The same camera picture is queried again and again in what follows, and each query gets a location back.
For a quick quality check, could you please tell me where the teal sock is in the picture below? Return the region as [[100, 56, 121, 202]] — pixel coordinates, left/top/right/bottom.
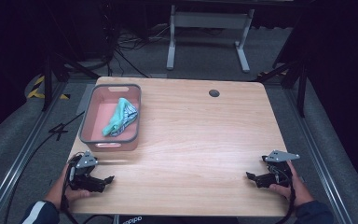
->
[[102, 97, 132, 137]]

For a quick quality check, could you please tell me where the black floor cable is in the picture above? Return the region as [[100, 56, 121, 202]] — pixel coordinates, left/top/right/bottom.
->
[[3, 111, 86, 224]]

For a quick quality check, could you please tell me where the person's right hand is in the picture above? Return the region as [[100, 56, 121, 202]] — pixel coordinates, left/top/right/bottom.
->
[[268, 160, 315, 208]]

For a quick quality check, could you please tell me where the black stand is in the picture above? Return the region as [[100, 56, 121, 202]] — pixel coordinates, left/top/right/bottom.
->
[[255, 57, 310, 119], [41, 50, 101, 112]]

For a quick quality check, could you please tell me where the person's left hand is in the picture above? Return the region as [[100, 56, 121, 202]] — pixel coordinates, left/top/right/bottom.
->
[[44, 163, 91, 211]]

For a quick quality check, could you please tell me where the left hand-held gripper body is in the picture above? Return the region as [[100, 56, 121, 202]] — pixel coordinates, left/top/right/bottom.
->
[[68, 150, 105, 193]]

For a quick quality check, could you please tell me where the yellow and black floor tape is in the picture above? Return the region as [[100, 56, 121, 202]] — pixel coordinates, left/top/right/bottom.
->
[[26, 75, 72, 101]]

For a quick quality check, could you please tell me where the bundle of floor cables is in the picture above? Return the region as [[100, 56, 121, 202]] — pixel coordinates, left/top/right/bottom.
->
[[105, 22, 172, 78]]

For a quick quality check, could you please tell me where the striped sock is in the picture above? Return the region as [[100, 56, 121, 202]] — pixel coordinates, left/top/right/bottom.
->
[[109, 102, 139, 138]]

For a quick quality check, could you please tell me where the left hand-held gripper cable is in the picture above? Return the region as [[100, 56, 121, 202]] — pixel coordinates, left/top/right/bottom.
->
[[60, 154, 81, 224]]

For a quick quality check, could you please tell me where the pink basket with grey rim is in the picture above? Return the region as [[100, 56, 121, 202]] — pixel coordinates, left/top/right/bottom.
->
[[78, 83, 143, 153]]

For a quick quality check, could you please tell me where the right hand-held gripper cable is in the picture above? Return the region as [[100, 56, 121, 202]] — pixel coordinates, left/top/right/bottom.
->
[[273, 166, 296, 224]]

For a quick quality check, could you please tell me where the grey metal desk frame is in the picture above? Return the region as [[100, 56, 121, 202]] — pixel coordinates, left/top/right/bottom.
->
[[166, 4, 255, 74]]

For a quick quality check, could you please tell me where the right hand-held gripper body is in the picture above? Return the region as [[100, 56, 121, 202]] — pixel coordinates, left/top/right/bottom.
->
[[256, 149, 301, 189]]

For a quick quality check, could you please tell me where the aluminium floor rail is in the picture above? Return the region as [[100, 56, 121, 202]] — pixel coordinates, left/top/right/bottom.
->
[[282, 88, 357, 224], [0, 81, 69, 224]]

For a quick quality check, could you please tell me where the hand-held gripper cable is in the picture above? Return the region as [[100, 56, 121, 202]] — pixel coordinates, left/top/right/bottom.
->
[[273, 166, 296, 224], [60, 154, 81, 224]]

